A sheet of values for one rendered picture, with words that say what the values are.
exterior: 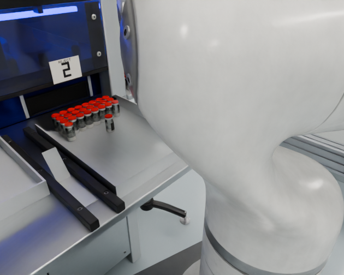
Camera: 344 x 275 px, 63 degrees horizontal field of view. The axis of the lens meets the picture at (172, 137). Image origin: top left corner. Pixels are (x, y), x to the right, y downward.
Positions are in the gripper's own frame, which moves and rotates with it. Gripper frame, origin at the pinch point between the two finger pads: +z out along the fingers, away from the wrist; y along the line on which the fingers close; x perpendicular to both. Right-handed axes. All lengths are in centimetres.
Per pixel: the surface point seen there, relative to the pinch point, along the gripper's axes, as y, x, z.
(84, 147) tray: 14.5, -18.2, 6.0
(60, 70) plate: 8.9, -34.9, -8.2
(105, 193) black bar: 21.4, 0.3, 4.7
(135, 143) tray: 4.7, -10.6, 6.0
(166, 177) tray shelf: 8.6, 3.8, 6.5
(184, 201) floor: -57, -46, 93
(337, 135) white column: -144, 8, 62
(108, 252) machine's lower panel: 4, -36, 74
